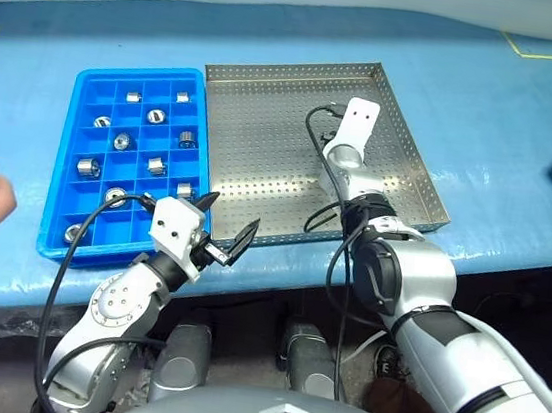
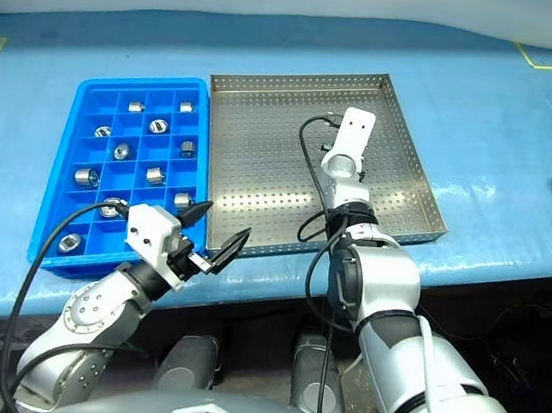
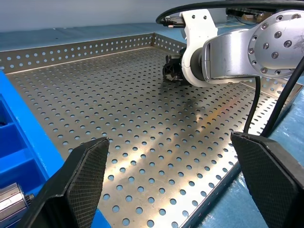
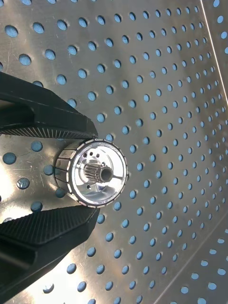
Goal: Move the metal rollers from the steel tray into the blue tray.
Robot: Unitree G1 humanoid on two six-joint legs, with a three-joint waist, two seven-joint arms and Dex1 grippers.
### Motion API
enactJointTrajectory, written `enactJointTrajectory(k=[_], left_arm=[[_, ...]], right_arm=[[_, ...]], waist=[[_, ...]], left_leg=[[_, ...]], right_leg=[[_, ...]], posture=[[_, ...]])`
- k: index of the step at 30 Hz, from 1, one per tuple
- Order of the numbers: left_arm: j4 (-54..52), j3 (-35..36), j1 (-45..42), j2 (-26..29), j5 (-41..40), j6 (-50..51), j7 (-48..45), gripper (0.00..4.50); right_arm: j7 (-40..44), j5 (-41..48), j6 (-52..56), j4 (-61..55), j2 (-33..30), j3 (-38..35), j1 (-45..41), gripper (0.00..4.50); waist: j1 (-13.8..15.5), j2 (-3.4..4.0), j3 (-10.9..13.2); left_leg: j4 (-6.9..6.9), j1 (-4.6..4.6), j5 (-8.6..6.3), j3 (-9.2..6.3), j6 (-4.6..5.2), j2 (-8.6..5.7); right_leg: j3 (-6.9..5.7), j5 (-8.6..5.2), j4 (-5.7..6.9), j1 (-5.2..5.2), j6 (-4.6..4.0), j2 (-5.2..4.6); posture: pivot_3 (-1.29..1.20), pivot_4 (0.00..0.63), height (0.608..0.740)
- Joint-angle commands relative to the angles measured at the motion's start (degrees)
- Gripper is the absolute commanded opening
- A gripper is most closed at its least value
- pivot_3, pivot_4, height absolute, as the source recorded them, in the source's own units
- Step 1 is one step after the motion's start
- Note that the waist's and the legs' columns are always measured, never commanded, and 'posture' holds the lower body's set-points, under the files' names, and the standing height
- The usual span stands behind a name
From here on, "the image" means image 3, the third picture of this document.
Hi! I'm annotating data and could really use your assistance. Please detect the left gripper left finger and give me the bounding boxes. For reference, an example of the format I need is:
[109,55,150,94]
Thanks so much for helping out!
[16,137,110,228]

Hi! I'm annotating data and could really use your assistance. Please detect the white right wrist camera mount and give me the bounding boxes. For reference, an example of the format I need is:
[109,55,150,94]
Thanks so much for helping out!
[179,9,218,87]

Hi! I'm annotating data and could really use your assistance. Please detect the blue plastic compartment tray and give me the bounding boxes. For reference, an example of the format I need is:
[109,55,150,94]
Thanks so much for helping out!
[0,68,110,228]

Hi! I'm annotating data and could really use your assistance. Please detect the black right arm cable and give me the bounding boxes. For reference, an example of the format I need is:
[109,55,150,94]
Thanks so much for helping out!
[155,0,304,138]

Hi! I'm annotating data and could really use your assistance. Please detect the perforated metal tray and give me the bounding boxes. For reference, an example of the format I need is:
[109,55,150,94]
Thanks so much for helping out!
[0,32,304,228]

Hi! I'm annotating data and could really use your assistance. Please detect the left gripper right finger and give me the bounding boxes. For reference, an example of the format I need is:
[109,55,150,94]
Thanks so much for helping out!
[230,132,304,228]

